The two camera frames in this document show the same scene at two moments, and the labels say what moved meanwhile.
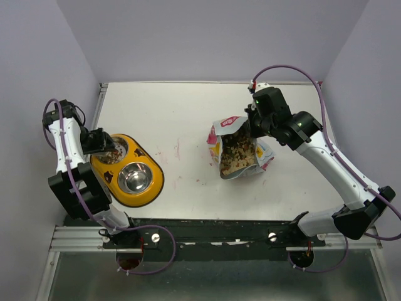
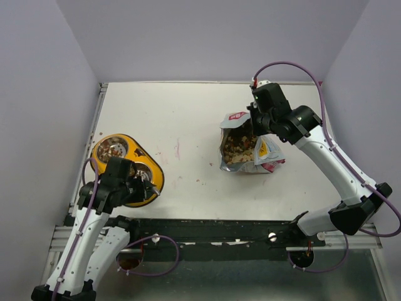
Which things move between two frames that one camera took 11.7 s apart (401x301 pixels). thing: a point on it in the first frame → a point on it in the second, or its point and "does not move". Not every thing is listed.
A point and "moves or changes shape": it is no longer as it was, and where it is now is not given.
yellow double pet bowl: [130, 174] does not move
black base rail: [167, 239] does not move
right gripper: [252, 110] does not move
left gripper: [103, 142] → [141, 190]
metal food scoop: [112, 157] → [136, 174]
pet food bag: [237, 153] moves or changes shape
